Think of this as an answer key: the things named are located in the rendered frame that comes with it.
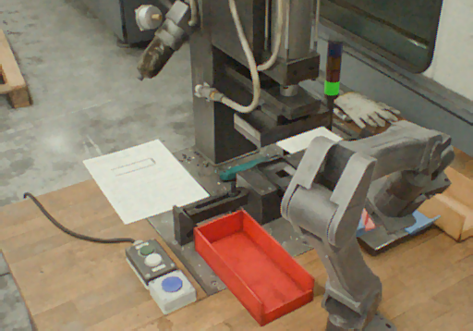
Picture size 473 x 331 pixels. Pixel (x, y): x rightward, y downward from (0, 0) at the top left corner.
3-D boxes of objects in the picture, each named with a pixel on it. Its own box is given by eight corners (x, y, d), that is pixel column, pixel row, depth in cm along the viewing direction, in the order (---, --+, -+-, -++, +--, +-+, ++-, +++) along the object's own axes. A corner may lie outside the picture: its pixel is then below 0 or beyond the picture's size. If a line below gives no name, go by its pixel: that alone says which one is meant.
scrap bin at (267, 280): (260, 327, 113) (261, 303, 109) (195, 250, 130) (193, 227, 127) (313, 300, 118) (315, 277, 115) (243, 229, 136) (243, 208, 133)
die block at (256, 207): (260, 226, 137) (260, 199, 133) (236, 202, 144) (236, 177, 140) (331, 197, 146) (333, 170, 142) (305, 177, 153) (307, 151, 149)
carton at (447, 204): (458, 246, 133) (465, 217, 128) (377, 188, 150) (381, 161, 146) (497, 226, 139) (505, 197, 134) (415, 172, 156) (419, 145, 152)
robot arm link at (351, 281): (352, 273, 109) (309, 173, 85) (385, 292, 106) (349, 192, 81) (333, 301, 108) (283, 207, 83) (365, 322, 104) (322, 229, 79)
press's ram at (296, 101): (262, 163, 127) (264, 24, 111) (200, 111, 145) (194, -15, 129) (331, 138, 135) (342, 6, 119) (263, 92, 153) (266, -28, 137)
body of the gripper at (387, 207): (382, 180, 116) (400, 159, 110) (413, 226, 112) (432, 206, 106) (356, 190, 113) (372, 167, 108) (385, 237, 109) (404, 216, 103)
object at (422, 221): (417, 239, 130) (418, 227, 129) (365, 202, 141) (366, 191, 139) (439, 226, 134) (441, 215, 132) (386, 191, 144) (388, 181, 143)
